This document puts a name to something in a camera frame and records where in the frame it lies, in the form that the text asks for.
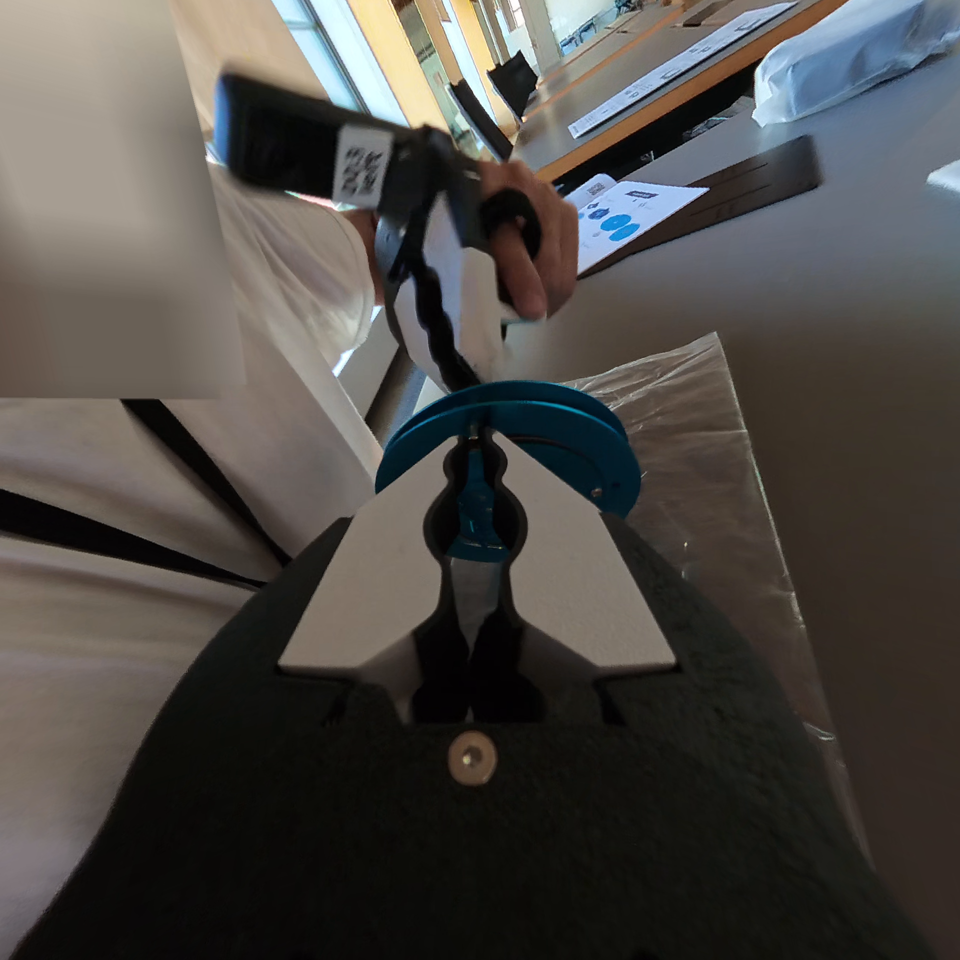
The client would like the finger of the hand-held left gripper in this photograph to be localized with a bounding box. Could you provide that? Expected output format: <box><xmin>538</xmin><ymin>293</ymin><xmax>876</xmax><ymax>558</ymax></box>
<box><xmin>386</xmin><ymin>272</ymin><xmax>483</xmax><ymax>394</ymax></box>
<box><xmin>420</xmin><ymin>198</ymin><xmax>522</xmax><ymax>387</ymax></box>

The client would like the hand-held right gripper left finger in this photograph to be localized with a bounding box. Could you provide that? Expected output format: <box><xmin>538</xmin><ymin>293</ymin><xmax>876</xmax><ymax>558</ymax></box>
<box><xmin>277</xmin><ymin>429</ymin><xmax>475</xmax><ymax>723</ymax></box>

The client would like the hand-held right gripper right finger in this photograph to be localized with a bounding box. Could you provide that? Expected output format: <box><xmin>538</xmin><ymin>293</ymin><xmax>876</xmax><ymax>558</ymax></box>
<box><xmin>489</xmin><ymin>429</ymin><xmax>678</xmax><ymax>723</ymax></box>

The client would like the blue metal disc bearing assembly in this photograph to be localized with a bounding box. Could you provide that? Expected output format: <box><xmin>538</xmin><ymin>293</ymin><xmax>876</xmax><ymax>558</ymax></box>
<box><xmin>375</xmin><ymin>381</ymin><xmax>645</xmax><ymax>564</ymax></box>

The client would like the person's left hand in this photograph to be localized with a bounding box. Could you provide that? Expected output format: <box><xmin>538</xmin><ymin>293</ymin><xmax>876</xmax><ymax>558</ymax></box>
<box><xmin>476</xmin><ymin>159</ymin><xmax>581</xmax><ymax>320</ymax></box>

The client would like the clear plastic bag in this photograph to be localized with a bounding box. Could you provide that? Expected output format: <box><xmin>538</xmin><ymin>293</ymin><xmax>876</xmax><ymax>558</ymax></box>
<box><xmin>450</xmin><ymin>330</ymin><xmax>849</xmax><ymax>796</ymax></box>

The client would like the white printed instruction sheet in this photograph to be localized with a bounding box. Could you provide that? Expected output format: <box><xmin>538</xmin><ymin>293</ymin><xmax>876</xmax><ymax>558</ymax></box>
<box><xmin>562</xmin><ymin>174</ymin><xmax>710</xmax><ymax>279</ymax></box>

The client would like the black office chair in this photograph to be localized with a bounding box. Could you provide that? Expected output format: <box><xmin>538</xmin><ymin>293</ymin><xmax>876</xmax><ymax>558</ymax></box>
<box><xmin>486</xmin><ymin>48</ymin><xmax>543</xmax><ymax>125</ymax></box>
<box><xmin>444</xmin><ymin>78</ymin><xmax>515</xmax><ymax>162</ymax></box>

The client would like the long table with wooden edge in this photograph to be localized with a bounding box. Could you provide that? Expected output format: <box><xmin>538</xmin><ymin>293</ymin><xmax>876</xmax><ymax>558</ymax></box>
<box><xmin>517</xmin><ymin>0</ymin><xmax>927</xmax><ymax>185</ymax></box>

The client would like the white printed paper strip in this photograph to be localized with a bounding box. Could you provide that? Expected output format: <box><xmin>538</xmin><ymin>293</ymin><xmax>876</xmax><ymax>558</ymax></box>
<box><xmin>567</xmin><ymin>0</ymin><xmax>800</xmax><ymax>140</ymax></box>

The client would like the black flat metal plate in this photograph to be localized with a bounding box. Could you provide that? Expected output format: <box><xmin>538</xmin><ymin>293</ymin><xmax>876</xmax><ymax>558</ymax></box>
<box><xmin>577</xmin><ymin>135</ymin><xmax>822</xmax><ymax>279</ymax></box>

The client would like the white plastic wrapped package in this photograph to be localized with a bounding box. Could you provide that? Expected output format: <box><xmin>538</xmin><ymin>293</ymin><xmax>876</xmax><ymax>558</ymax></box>
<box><xmin>750</xmin><ymin>0</ymin><xmax>960</xmax><ymax>129</ymax></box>

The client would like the black strap harness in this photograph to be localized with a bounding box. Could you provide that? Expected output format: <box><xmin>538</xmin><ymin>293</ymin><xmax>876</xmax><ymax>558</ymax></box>
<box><xmin>0</xmin><ymin>399</ymin><xmax>295</xmax><ymax>590</ymax></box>

